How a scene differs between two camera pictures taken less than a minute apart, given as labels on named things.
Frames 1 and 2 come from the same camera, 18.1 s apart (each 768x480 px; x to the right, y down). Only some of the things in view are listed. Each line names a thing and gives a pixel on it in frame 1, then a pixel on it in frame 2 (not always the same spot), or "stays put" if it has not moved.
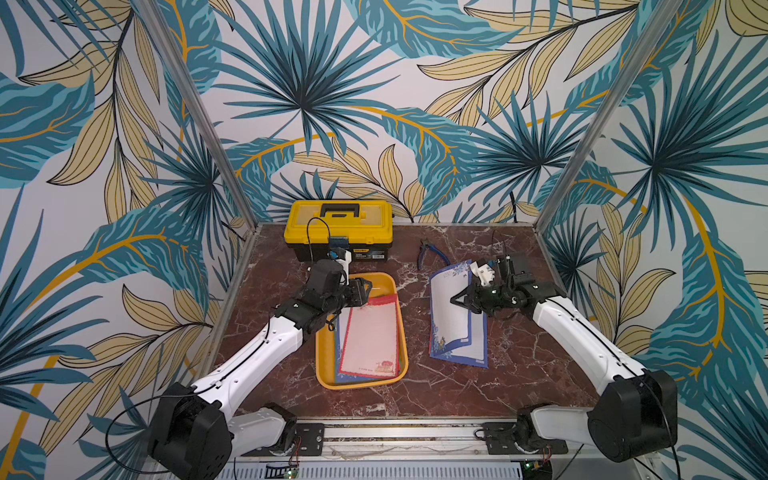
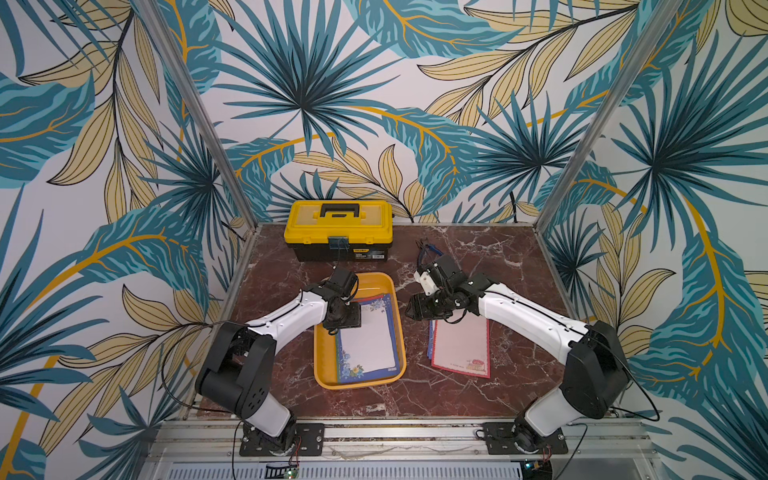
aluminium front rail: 421,441 stays put
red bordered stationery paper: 371,341 to 463,346
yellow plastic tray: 382,284 stays put
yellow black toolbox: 364,227 stays put
